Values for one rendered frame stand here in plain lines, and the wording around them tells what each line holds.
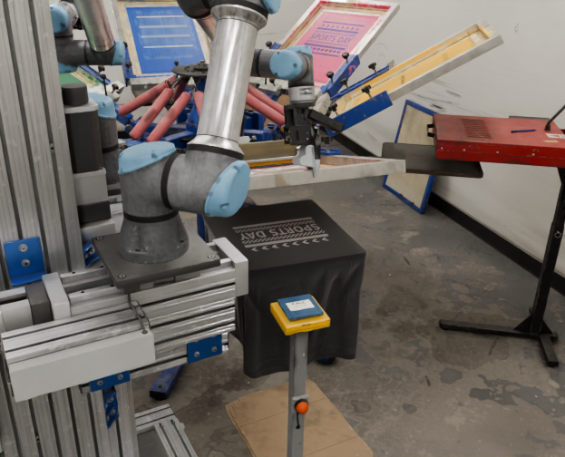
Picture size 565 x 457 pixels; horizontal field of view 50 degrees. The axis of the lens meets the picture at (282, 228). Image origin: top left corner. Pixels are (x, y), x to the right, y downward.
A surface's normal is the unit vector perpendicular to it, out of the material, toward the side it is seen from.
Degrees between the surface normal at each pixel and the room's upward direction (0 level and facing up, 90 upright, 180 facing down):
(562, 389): 0
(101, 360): 90
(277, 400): 0
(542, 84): 90
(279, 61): 78
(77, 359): 90
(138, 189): 90
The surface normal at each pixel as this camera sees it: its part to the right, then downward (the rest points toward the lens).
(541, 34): -0.94, 0.13
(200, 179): -0.26, -0.09
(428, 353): 0.02, -0.91
